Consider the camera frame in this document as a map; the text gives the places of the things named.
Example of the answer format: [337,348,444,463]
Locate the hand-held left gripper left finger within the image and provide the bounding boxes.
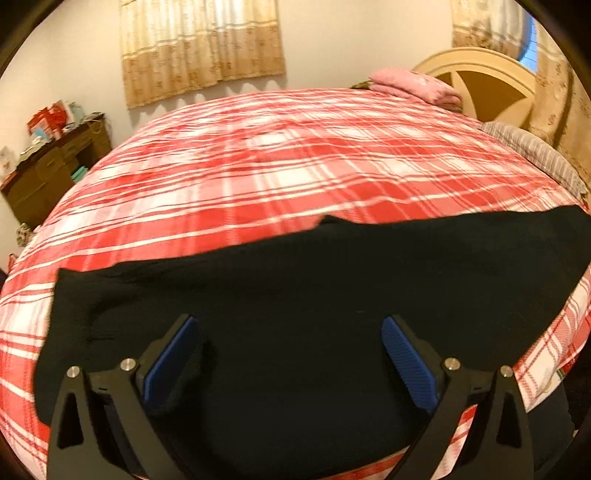
[47,315,204,480]

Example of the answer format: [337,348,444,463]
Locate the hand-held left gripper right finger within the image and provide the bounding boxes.
[381,316,536,480]

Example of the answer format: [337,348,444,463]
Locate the black pants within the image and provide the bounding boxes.
[32,205,591,480]

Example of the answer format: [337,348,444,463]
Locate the brown wooden desk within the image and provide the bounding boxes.
[0,117,114,229]

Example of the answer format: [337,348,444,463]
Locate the red plaid bed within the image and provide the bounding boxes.
[0,88,591,480]

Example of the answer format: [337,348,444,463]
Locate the striped pillow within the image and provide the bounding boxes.
[480,121,588,197]

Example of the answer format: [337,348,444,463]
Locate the white greeting card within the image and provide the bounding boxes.
[0,145,17,181]

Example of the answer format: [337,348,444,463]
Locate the red gift bag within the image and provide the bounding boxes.
[27,104,70,139]

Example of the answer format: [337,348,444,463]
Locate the folded pink blanket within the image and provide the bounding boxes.
[368,68,462,109]

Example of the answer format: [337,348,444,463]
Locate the cream wooden headboard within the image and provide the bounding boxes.
[412,47,539,130]

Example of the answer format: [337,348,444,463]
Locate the beige floral curtain panel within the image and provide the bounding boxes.
[526,9,591,195]
[450,0,532,61]

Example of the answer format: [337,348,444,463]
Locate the beige floral window curtain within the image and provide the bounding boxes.
[119,0,286,110]

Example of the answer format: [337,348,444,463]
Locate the window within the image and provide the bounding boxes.
[519,18,539,75]

